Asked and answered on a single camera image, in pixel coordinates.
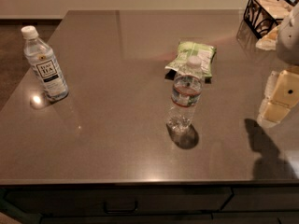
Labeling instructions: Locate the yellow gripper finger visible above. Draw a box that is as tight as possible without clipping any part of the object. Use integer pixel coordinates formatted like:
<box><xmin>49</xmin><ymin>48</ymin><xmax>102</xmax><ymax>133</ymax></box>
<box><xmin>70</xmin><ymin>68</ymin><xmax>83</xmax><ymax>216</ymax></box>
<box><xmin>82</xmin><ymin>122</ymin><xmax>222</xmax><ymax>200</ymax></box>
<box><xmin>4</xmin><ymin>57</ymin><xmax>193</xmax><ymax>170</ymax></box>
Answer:
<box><xmin>264</xmin><ymin>66</ymin><xmax>299</xmax><ymax>108</ymax></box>
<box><xmin>257</xmin><ymin>98</ymin><xmax>291</xmax><ymax>128</ymax></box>

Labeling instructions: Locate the green jalapeno chip bag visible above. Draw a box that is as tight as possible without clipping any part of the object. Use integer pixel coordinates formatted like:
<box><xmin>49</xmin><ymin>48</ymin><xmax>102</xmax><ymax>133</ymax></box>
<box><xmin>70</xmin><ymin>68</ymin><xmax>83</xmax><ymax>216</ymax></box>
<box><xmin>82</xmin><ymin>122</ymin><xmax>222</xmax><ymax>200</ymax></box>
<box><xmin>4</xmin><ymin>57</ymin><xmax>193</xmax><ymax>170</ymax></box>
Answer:
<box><xmin>165</xmin><ymin>41</ymin><xmax>216</xmax><ymax>79</ymax></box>

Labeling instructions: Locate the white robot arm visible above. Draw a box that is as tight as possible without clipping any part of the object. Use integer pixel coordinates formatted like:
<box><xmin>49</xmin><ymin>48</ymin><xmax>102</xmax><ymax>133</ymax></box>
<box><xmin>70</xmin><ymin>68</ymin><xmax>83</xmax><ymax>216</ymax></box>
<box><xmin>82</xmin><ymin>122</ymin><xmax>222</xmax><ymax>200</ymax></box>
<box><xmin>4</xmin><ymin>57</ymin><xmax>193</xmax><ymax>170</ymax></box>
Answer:
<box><xmin>257</xmin><ymin>4</ymin><xmax>299</xmax><ymax>128</ymax></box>

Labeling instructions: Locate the pale snack bag by basket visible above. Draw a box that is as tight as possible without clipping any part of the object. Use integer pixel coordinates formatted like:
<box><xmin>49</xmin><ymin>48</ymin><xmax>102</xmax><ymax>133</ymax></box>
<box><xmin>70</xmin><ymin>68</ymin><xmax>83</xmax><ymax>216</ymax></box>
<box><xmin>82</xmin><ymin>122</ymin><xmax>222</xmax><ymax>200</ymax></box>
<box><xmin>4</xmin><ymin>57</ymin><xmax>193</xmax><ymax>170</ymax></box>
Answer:
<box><xmin>255</xmin><ymin>26</ymin><xmax>279</xmax><ymax>50</ymax></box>

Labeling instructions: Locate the clear water bottle red label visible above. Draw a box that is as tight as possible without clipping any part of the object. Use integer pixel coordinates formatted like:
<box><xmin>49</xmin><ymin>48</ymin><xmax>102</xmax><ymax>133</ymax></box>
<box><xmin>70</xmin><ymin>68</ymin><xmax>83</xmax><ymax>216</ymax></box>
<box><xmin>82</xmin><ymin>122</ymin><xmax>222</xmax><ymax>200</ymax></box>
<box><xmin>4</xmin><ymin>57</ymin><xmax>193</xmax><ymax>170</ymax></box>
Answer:
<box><xmin>166</xmin><ymin>56</ymin><xmax>203</xmax><ymax>133</ymax></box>

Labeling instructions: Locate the clear tea bottle white label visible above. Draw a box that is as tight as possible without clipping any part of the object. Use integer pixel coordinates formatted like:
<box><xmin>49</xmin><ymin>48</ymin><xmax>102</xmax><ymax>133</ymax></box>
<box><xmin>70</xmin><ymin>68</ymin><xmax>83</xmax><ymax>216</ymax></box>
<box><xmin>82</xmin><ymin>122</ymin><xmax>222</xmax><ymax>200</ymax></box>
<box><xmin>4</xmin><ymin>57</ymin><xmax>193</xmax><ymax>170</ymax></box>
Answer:
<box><xmin>21</xmin><ymin>25</ymin><xmax>69</xmax><ymax>102</ymax></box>

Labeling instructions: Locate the black wire basket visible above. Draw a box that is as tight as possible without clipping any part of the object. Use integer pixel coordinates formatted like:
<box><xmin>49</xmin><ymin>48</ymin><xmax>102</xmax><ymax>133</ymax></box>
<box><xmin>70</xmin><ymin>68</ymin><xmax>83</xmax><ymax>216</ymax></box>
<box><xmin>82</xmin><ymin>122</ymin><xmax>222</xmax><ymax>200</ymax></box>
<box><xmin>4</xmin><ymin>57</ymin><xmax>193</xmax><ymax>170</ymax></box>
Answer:
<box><xmin>243</xmin><ymin>0</ymin><xmax>294</xmax><ymax>38</ymax></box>

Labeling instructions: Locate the dark cabinet drawer with handle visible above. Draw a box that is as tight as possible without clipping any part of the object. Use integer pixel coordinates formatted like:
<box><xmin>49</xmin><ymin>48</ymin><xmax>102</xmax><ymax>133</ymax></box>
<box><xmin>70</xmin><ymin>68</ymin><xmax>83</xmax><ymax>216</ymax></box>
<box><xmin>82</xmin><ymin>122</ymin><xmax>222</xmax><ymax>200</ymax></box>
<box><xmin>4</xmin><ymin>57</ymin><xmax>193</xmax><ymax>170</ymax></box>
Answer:
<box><xmin>5</xmin><ymin>187</ymin><xmax>231</xmax><ymax>217</ymax></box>

